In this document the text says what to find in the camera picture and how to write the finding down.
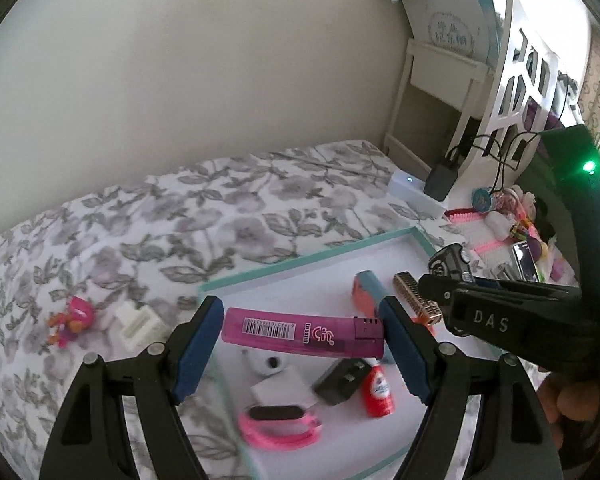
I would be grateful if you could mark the white oval device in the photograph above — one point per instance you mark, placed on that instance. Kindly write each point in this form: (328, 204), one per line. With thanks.
(260, 365)

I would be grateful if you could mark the grey floral blanket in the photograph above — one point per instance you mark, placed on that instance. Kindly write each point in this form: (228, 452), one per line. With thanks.
(180, 220)

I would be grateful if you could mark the black power adapter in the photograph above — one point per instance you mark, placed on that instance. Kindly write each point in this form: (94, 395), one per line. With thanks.
(440, 180)

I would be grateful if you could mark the purple translucent lighter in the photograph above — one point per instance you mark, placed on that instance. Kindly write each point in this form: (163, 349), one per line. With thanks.
(280, 330)

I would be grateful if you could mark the red plastic bottle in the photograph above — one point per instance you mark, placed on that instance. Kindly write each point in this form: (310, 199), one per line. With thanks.
(378, 395)

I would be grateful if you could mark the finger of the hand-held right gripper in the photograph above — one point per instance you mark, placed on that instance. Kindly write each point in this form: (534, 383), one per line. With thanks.
(440, 287)

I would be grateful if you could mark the black plug charger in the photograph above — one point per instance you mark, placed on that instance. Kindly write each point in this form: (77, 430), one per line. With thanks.
(340, 385)

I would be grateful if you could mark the pink comb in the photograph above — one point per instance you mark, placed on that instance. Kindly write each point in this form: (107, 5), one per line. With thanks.
(462, 215)

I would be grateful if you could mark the pink smart watch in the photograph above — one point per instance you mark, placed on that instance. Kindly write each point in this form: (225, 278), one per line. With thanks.
(280, 412)

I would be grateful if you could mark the teal rimmed white tray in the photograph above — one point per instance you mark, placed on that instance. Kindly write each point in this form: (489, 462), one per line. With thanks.
(305, 285)

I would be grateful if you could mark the white box with round label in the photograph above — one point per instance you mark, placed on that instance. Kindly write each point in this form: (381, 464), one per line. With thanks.
(455, 25)

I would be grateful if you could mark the round teal tin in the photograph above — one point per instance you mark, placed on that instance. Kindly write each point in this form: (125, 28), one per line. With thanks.
(483, 199)

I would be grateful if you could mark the gold patterned lighter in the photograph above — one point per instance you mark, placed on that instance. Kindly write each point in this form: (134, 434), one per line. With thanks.
(412, 287)

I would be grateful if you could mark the white plastic clip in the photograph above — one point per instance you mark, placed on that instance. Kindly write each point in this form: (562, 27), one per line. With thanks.
(135, 327)

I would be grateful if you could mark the black toy car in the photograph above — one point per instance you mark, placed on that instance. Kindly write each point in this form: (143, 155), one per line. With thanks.
(447, 260)

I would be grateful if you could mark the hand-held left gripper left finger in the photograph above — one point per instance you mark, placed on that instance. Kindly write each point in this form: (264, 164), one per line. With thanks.
(200, 350)

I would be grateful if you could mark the white plug charger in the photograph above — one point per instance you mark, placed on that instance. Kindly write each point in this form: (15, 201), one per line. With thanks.
(285, 390)

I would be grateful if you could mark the pile of colourful trinkets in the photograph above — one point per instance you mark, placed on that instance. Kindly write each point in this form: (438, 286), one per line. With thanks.
(522, 230)

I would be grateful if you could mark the person's right hand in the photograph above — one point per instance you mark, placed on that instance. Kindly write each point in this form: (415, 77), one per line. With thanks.
(575, 400)

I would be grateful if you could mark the white power strip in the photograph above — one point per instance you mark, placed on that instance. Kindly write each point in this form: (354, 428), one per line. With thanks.
(410, 185)

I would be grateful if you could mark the pink toy doll figure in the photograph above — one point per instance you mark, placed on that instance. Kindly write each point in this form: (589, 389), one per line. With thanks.
(77, 315)

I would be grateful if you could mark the white lattice panel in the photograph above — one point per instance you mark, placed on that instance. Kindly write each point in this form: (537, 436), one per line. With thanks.
(515, 35)

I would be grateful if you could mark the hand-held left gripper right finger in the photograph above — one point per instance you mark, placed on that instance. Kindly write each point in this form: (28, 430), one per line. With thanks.
(405, 350)

